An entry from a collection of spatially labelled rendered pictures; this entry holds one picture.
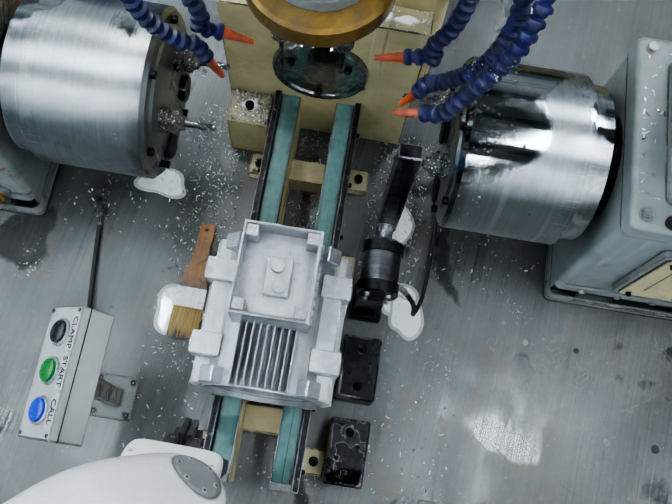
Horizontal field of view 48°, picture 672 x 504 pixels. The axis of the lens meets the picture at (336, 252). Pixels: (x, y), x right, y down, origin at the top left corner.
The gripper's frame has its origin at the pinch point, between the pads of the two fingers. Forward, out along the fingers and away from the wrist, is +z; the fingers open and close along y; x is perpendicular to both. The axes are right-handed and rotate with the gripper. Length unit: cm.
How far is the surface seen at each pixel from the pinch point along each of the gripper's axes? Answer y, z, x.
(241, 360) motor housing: 3.4, 11.3, 5.7
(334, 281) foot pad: 13.1, 19.4, 15.8
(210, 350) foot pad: -0.9, 13.7, 5.3
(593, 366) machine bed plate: 59, 43, 3
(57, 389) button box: -18.1, 9.1, -1.6
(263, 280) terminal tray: 4.2, 14.8, 15.4
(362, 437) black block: 21.9, 29.2, -10.1
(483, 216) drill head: 31.6, 26.0, 27.1
